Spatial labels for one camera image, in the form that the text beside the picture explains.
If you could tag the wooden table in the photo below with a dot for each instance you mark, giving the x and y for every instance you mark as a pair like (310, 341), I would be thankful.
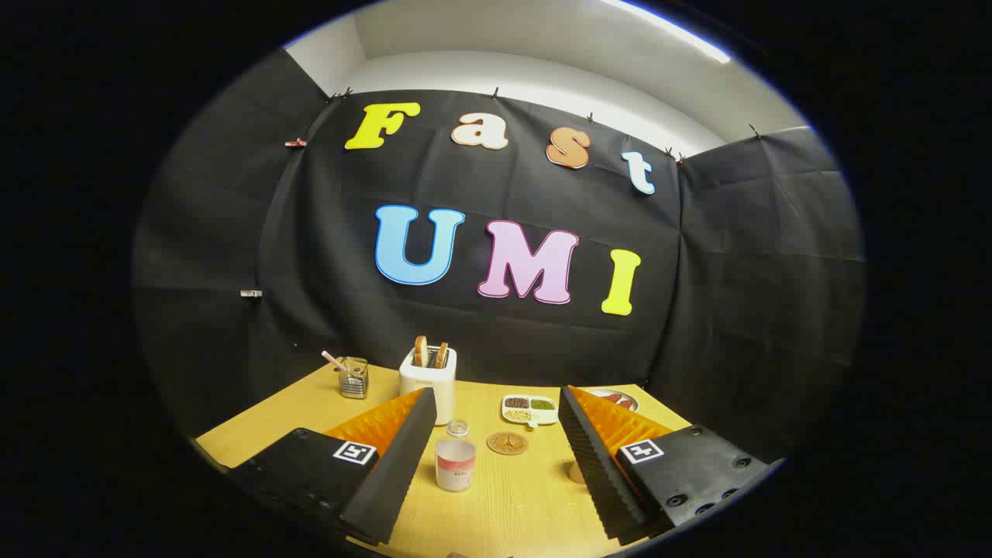
(511, 504)

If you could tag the white round plate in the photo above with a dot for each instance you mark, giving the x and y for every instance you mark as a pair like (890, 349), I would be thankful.
(632, 397)

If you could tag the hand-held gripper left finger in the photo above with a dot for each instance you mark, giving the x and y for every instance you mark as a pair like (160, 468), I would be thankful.
(391, 473)

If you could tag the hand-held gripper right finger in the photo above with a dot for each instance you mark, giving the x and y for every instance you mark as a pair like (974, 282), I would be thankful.
(593, 465)

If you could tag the round brown coaster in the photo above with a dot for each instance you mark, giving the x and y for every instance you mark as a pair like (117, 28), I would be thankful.
(508, 443)

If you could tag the white divided grain dish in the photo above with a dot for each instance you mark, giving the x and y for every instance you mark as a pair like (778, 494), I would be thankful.
(529, 411)

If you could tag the clear juice bottle red label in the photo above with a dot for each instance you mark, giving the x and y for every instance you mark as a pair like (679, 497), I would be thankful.
(456, 466)

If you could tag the pink pen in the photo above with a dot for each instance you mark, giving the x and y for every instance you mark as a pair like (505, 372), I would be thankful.
(334, 359)

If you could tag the black backdrop cloth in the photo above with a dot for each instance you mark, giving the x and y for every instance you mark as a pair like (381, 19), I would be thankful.
(465, 178)

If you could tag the white toaster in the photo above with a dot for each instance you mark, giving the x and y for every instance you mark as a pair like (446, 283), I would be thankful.
(434, 384)

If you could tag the metal mesh pen holder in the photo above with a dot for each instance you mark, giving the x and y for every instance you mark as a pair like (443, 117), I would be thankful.
(354, 381)

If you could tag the beige cup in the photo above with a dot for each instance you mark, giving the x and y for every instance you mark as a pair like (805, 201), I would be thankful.
(576, 474)

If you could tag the toasted bread slice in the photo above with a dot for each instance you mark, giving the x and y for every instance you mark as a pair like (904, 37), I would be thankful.
(421, 351)
(441, 355)

